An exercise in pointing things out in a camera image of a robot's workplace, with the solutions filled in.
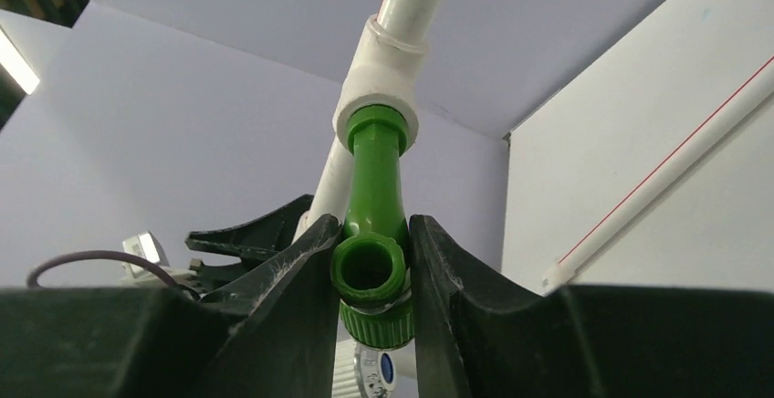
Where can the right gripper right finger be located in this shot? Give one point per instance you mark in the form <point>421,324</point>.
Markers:
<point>479,334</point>

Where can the white plastic faucet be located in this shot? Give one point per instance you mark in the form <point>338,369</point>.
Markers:
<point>361,371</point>

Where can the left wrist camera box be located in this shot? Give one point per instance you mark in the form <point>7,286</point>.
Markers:
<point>146,246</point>

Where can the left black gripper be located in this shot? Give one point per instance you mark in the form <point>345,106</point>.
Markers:
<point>252,244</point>

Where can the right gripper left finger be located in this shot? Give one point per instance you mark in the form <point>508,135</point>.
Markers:
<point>270,333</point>

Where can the green plastic faucet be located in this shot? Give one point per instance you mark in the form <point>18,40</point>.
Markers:
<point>370,268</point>

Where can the white PVC pipe frame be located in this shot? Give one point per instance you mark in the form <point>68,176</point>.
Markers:
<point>601,150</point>

